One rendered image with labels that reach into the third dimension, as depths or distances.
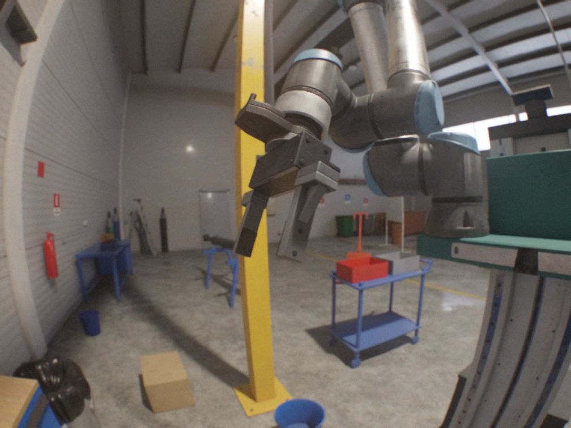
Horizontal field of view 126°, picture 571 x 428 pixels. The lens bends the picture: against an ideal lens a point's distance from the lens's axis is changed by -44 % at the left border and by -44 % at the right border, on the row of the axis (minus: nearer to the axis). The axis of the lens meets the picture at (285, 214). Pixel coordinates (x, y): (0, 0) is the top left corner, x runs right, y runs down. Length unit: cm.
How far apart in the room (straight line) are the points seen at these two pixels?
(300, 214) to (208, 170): 973
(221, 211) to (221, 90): 491
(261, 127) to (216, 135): 995
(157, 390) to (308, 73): 211
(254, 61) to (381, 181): 142
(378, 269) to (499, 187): 183
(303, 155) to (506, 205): 61
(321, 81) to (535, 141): 65
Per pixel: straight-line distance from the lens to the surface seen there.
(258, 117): 34
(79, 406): 171
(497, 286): 87
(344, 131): 49
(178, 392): 220
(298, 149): 30
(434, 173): 70
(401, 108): 45
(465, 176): 70
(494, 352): 94
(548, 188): 75
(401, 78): 48
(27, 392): 119
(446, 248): 70
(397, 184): 74
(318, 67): 43
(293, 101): 38
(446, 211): 69
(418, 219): 1272
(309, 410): 177
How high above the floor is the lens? 156
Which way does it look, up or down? 2 degrees down
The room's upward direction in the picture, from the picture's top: 2 degrees counter-clockwise
